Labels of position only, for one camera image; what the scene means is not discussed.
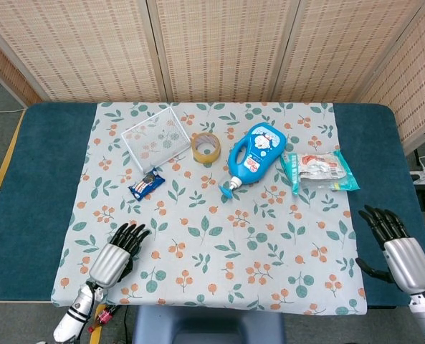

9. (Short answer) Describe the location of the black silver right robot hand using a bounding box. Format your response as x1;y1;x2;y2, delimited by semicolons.
355;204;425;297

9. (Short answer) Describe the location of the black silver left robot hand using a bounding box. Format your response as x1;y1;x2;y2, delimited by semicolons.
88;222;151;289

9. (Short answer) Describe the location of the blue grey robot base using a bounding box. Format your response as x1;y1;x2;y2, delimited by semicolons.
131;304;285;344

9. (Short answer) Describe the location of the blue cookie snack packet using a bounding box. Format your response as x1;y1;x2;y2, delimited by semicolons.
128;167;166;201

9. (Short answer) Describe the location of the teal felt table cover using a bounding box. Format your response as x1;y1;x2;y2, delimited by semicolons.
0;102;425;309

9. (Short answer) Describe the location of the floral leaf print tablecloth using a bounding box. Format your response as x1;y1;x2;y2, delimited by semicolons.
50;102;369;316

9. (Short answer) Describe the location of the teal white plastic package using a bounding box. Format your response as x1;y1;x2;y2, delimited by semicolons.
279;149;361;196

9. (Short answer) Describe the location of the clear plastic box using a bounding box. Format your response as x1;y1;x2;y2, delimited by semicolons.
120;106;191;175

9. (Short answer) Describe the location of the tan packing tape roll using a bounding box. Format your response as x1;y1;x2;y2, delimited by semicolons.
191;132;222;165

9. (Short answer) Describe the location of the blue pump detergent bottle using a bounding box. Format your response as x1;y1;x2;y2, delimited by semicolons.
218;122;287;199

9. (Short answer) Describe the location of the bamboo folding screen panel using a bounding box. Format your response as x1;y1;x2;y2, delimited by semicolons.
147;0;301;105
357;0;425;155
0;0;166;105
271;0;425;105
0;30;43;108

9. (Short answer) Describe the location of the red cable connector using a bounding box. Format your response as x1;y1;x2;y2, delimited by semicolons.
88;304;119;333

